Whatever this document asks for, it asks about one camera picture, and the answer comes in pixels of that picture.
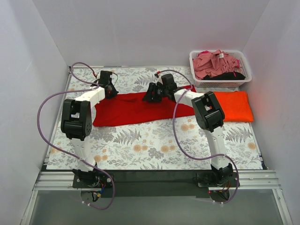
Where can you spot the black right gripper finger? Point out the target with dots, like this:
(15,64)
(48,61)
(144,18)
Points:
(153,97)
(151,88)

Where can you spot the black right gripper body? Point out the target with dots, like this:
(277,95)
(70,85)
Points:
(153,93)

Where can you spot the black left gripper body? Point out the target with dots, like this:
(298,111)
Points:
(110,91)

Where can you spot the red t shirt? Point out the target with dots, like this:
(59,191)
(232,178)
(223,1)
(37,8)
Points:
(126,109)

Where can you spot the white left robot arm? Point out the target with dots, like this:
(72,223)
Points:
(76,124)

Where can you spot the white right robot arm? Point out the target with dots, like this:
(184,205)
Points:
(209,117)

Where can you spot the pink garments in basket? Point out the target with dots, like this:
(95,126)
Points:
(213,64)

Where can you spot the black garment in basket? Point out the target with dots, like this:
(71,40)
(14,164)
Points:
(226,76)

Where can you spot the folded orange t shirt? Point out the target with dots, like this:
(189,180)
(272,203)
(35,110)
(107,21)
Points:
(235,106)

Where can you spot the white plastic laundry basket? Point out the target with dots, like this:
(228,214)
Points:
(244,69)

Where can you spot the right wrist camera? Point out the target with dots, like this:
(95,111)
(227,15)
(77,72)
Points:
(158,79)

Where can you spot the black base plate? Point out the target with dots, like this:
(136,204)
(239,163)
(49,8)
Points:
(152,183)

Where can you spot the aluminium frame rail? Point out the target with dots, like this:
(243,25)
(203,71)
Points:
(258,201)

